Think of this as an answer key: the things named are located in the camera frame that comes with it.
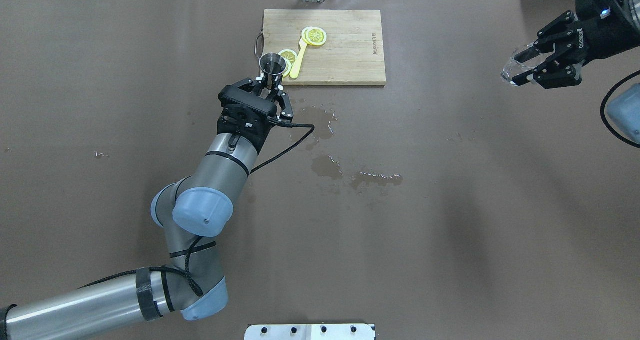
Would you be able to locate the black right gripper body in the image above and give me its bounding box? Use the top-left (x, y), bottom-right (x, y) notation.
top-left (575, 0), bottom-right (640, 64)

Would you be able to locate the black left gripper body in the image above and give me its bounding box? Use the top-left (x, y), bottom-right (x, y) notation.
top-left (217, 85), bottom-right (278, 153)

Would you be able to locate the clear glass measuring cup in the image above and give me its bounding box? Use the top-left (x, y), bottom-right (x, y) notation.
top-left (500, 43), bottom-right (544, 86)

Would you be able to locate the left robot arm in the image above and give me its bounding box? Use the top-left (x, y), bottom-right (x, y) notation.
top-left (1, 76), bottom-right (293, 339)

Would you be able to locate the lemon slice on knife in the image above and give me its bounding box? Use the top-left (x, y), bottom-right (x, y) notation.
top-left (301, 27), bottom-right (328, 46)

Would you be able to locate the wooden cutting board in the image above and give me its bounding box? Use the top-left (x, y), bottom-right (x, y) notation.
top-left (263, 9), bottom-right (387, 85)

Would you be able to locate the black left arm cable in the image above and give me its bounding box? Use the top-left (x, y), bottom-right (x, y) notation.
top-left (249, 119), bottom-right (316, 175)

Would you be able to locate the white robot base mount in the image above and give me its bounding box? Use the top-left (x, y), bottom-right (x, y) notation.
top-left (244, 323), bottom-right (377, 339)

